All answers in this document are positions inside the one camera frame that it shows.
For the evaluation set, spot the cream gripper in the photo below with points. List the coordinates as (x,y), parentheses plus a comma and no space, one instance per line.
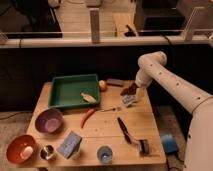
(139,94)

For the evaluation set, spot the grey board eraser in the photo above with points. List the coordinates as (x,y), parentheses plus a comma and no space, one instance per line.
(115,82)

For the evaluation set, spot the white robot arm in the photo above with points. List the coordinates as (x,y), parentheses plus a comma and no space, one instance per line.
(199,103)

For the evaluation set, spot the green plastic tray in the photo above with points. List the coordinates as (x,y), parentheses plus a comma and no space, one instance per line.
(66,91)

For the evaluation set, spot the brown pine cone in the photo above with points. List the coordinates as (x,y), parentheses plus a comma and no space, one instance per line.
(131,90)

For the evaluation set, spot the blue grey crumpled cloth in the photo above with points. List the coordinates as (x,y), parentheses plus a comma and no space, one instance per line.
(128,100)

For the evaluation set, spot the metal fork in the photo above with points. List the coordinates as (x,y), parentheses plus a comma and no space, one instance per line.
(109,109)

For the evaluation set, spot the orange peach fruit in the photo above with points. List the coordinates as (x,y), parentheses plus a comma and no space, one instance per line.
(102,85)

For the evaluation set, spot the wooden table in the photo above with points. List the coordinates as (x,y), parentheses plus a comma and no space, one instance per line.
(102,129)

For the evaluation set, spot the pale leaf-shaped object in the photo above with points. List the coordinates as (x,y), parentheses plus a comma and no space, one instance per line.
(88,98)

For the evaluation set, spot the black tool on shelf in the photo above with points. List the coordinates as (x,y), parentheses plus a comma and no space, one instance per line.
(129,32)

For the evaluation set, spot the blue cylinder device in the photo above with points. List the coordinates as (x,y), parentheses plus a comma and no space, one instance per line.
(169,144)

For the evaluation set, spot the red chili pepper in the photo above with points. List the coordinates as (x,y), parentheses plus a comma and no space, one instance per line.
(86,116)

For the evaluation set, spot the blue glass cup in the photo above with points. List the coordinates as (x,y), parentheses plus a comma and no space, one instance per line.
(104,154)

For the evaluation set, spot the blue sponge block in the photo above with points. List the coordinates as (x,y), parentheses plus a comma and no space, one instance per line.
(70,145)

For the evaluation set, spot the purple bowl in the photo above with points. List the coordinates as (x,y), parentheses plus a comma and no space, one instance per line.
(49,121)

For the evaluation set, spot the small metal cup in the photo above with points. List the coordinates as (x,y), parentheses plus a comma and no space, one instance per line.
(47,153)

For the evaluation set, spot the white egg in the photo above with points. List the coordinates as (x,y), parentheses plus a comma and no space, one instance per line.
(26,152)

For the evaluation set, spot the red bowl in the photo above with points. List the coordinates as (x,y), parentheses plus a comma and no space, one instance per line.
(17,145)

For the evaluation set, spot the black handled dish brush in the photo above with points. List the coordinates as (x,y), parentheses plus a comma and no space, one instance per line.
(142,144)

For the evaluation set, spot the white bracket right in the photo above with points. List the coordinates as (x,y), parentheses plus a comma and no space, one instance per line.
(192,23)

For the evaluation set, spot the white post left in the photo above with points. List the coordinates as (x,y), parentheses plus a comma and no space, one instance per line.
(95,27)

